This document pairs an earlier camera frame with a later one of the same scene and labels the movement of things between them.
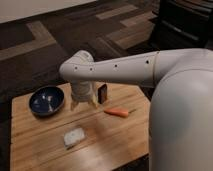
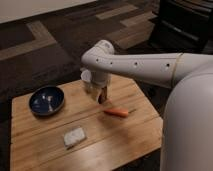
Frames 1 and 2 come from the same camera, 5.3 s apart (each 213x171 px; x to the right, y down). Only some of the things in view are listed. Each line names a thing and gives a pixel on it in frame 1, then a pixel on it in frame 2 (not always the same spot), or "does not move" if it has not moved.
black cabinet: [182, 24] does not move
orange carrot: [118, 112] does not move
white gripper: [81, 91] -> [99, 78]
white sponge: [73, 137] does not move
